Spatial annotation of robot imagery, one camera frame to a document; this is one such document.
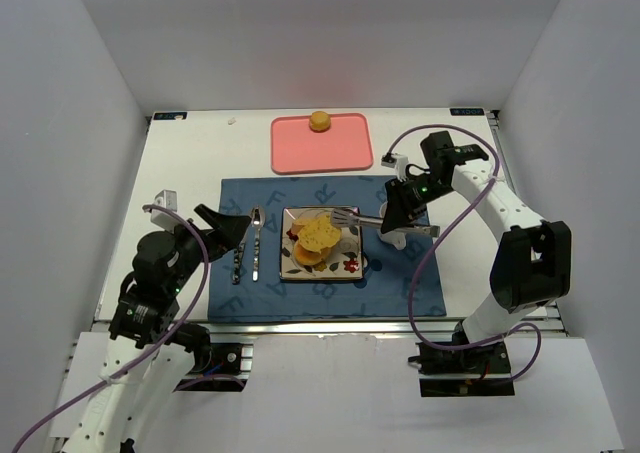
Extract metal kitchen tongs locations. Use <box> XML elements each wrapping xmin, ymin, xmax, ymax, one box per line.
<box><xmin>330</xmin><ymin>208</ymin><xmax>440</xmax><ymax>238</ymax></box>

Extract seeded bread slice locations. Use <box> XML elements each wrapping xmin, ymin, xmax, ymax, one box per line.
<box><xmin>288</xmin><ymin>218</ymin><xmax>312</xmax><ymax>241</ymax></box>

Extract orange glazed bagel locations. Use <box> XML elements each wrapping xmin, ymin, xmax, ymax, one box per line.
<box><xmin>293</xmin><ymin>242</ymin><xmax>332</xmax><ymax>267</ymax></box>

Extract seeded bread sandwich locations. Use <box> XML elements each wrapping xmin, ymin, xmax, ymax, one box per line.
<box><xmin>298</xmin><ymin>214</ymin><xmax>342</xmax><ymax>252</ymax></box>

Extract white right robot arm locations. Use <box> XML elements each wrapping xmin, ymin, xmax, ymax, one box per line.
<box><xmin>381</xmin><ymin>124</ymin><xmax>572</xmax><ymax>351</ymax></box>

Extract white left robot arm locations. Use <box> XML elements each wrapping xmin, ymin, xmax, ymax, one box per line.
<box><xmin>62</xmin><ymin>204</ymin><xmax>251</xmax><ymax>452</ymax></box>

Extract silver fork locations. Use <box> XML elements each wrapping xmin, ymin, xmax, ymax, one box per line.
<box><xmin>231</xmin><ymin>244</ymin><xmax>244</xmax><ymax>285</ymax></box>

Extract silver table knife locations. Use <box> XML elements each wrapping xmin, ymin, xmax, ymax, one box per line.
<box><xmin>232</xmin><ymin>239</ymin><xmax>247</xmax><ymax>285</ymax></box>

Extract white ceramic mug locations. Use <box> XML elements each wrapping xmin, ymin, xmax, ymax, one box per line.
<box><xmin>377</xmin><ymin>201</ymin><xmax>407</xmax><ymax>251</ymax></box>

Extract silver spoon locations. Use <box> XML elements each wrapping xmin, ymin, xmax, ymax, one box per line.
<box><xmin>252</xmin><ymin>205</ymin><xmax>266</xmax><ymax>282</ymax></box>

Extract blue letter-print placemat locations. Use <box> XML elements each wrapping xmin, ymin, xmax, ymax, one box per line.
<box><xmin>208</xmin><ymin>176</ymin><xmax>432</xmax><ymax>324</ymax></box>

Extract square floral ceramic plate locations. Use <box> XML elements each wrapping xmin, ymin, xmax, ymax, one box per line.
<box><xmin>279</xmin><ymin>207</ymin><xmax>364</xmax><ymax>282</ymax></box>

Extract pink plastic tray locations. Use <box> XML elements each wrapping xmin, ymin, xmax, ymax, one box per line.
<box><xmin>270</xmin><ymin>113</ymin><xmax>373</xmax><ymax>175</ymax></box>

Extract small round bun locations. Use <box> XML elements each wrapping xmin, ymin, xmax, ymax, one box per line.
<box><xmin>309</xmin><ymin>111</ymin><xmax>331</xmax><ymax>132</ymax></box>

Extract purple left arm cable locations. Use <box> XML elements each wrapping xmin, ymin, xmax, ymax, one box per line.
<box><xmin>10</xmin><ymin>203</ymin><xmax>246</xmax><ymax>453</ymax></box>

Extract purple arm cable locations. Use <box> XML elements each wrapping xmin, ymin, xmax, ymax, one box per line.
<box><xmin>10</xmin><ymin>203</ymin><xmax>246</xmax><ymax>453</ymax></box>
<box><xmin>387</xmin><ymin>123</ymin><xmax>543</xmax><ymax>395</ymax></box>

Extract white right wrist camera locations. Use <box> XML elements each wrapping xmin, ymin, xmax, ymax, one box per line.
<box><xmin>381</xmin><ymin>152</ymin><xmax>408</xmax><ymax>171</ymax></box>

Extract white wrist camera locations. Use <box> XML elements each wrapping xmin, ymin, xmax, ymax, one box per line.
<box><xmin>381</xmin><ymin>152</ymin><xmax>408</xmax><ymax>171</ymax></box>
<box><xmin>143</xmin><ymin>189</ymin><xmax>178</xmax><ymax>232</ymax></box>

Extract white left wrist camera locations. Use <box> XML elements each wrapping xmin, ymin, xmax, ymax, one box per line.
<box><xmin>143</xmin><ymin>189</ymin><xmax>178</xmax><ymax>232</ymax></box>

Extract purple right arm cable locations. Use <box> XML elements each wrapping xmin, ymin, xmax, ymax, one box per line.
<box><xmin>387</xmin><ymin>123</ymin><xmax>543</xmax><ymax>395</ymax></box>

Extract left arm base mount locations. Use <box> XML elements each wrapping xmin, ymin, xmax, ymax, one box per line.
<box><xmin>176</xmin><ymin>341</ymin><xmax>254</xmax><ymax>393</ymax></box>

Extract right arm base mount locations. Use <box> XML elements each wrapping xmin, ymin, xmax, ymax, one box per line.
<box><xmin>407</xmin><ymin>343</ymin><xmax>515</xmax><ymax>398</ymax></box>

